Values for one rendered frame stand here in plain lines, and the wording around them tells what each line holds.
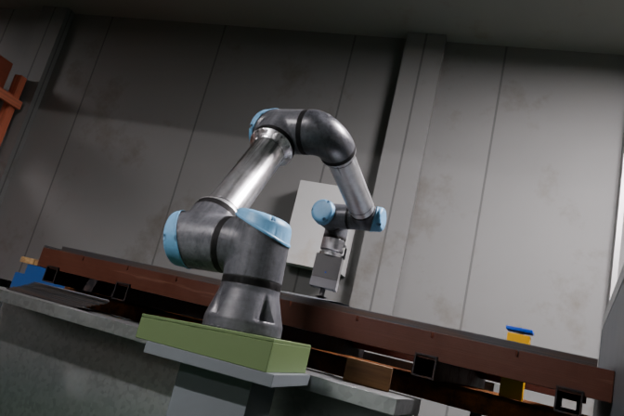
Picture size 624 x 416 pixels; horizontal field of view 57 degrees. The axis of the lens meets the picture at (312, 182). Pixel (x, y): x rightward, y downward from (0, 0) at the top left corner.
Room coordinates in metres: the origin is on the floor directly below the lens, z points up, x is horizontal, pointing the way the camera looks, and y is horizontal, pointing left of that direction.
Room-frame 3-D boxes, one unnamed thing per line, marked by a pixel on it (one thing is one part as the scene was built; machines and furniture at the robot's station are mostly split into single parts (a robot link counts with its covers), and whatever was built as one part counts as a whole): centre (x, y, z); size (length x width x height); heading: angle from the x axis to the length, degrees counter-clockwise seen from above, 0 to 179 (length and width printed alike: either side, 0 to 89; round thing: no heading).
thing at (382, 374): (1.31, -0.22, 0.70); 0.10 x 0.06 x 0.05; 78
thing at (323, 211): (1.74, -0.09, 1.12); 0.11 x 0.11 x 0.08; 64
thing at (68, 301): (1.70, 0.58, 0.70); 0.39 x 0.12 x 0.04; 63
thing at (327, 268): (1.85, -0.12, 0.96); 0.10 x 0.09 x 0.16; 169
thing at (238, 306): (1.13, 0.06, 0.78); 0.15 x 0.15 x 0.10
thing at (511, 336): (1.41, -0.57, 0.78); 0.05 x 0.05 x 0.19; 63
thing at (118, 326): (1.51, 0.28, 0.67); 1.30 x 0.20 x 0.03; 63
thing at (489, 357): (1.53, 0.05, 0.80); 1.62 x 0.04 x 0.06; 63
